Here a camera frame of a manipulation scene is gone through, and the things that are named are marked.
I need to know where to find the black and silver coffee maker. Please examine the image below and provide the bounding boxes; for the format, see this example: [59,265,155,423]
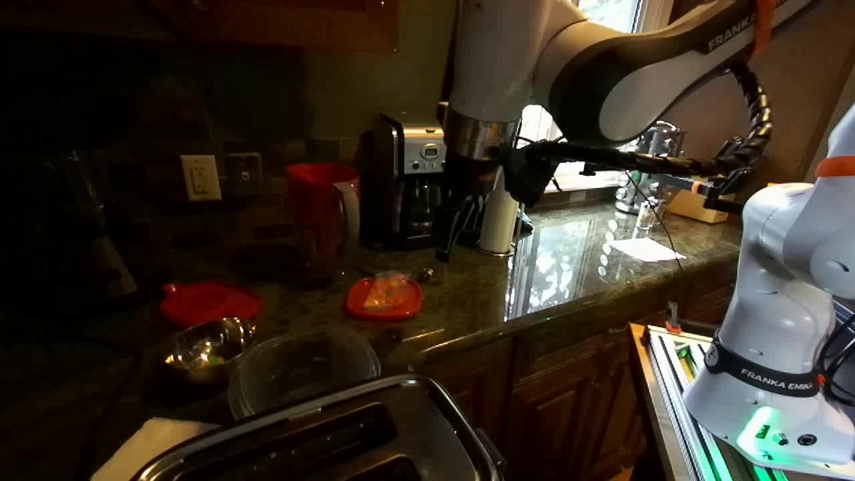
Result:
[358,112,449,251]

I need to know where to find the orange plate with food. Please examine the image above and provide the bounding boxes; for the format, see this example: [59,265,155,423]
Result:
[345,269,428,323]

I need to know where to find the red plastic pitcher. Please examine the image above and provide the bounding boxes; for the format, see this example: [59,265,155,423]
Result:
[282,161,364,289]

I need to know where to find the clear plastic container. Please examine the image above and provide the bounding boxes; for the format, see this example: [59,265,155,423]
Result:
[225,325,385,423]

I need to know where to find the brown wooden base cabinets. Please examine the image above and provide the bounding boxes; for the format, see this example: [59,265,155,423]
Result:
[410,265,742,481]

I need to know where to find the silver toaster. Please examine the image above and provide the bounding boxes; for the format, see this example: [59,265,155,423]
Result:
[130,371,505,481]

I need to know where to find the white paper sheet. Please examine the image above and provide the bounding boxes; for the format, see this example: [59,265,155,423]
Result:
[607,236,686,265]

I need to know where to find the red round lid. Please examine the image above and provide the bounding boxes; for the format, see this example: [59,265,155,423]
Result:
[157,281,266,328]

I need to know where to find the chrome kitchen faucet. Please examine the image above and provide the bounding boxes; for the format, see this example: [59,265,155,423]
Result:
[611,118,686,216]

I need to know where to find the wooden knife block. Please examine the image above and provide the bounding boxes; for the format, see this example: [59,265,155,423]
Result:
[661,181,732,228]

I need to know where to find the white robot stand platform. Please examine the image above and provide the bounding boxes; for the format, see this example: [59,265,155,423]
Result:
[625,320,855,481]

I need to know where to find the bright kitchen window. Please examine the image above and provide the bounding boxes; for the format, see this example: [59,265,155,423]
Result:
[519,0,672,194]

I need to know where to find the white napkin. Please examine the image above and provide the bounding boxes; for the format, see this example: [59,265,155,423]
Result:
[87,414,221,481]

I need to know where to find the dark wall switch plate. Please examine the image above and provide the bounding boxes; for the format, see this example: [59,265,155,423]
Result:
[225,150,266,194]

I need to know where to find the black camera mount rod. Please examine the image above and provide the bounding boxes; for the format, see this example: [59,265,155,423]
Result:
[503,136,726,208]

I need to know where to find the white wall outlet plate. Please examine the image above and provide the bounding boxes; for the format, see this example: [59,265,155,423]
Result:
[178,152,225,206]

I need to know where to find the black braided cable sleeve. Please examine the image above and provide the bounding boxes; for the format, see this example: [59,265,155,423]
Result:
[711,62,774,202]

